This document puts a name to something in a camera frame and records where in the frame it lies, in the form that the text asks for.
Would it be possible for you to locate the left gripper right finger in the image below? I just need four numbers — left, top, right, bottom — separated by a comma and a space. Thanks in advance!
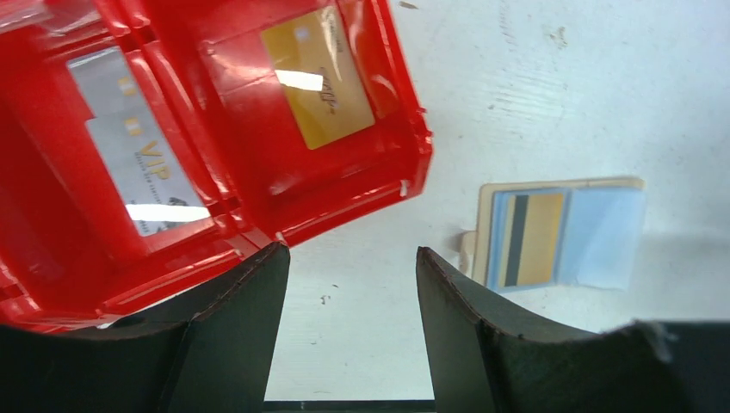
416, 247, 729, 412

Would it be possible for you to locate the orange card in bin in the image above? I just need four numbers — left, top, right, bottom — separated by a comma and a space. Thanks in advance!
261, 5, 375, 150

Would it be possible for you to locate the beige card holder wallet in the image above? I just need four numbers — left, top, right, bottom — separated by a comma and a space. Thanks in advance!
459, 176, 646, 293

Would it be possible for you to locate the silver VIP credit card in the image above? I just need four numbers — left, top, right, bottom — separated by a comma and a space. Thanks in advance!
85, 109, 210, 237

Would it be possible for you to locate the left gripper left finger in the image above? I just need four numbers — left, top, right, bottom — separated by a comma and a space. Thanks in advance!
1, 243, 290, 412

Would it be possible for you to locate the gold striped credit card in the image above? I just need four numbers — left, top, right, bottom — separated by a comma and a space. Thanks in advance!
495, 192, 566, 288

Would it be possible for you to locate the red plastic bin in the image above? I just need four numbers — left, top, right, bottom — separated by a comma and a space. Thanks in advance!
1, 1, 433, 333

